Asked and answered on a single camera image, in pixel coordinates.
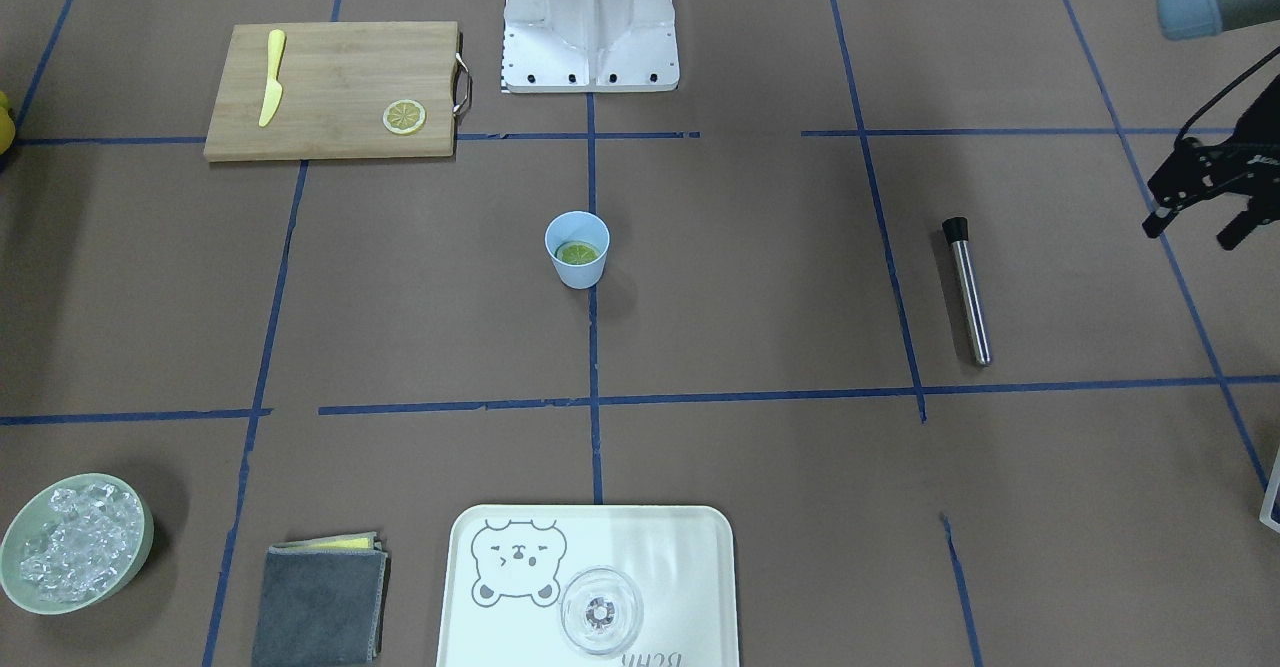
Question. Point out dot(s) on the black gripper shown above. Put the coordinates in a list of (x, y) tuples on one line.
[(1243, 160)]

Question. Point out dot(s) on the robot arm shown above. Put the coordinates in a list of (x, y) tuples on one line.
[(1185, 20)]

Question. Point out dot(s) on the green bowl of ice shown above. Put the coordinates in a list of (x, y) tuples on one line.
[(76, 543)]

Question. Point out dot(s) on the grey folded cloth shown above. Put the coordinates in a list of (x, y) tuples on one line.
[(321, 602)]

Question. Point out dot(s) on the whole yellow lemon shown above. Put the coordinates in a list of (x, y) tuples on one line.
[(8, 128)]

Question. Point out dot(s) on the light blue plastic cup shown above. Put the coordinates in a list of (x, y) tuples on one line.
[(578, 225)]

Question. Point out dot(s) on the clear wine glass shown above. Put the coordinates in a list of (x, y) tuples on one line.
[(601, 611)]

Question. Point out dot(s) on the lemon slice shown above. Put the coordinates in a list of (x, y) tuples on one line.
[(404, 117), (577, 253)]

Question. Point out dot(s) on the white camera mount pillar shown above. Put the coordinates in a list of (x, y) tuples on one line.
[(589, 46)]

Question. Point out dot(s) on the yellow plastic knife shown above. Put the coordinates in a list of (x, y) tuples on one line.
[(273, 90)]

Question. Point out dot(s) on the wooden cutting board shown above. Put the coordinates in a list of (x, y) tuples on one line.
[(337, 79)]

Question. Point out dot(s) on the white wire cup rack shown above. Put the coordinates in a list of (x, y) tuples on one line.
[(1268, 510)]

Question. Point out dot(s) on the cream bear tray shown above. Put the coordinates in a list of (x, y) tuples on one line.
[(508, 565)]

